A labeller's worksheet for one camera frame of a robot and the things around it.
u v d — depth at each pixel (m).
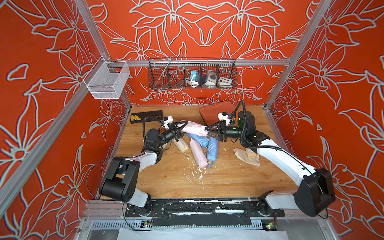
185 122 0.74
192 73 0.83
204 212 0.73
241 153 0.90
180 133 0.76
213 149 0.90
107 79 0.93
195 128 0.71
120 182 0.44
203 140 0.95
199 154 0.88
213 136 0.71
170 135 0.71
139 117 1.11
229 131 0.65
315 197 0.40
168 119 0.78
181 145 0.92
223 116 0.72
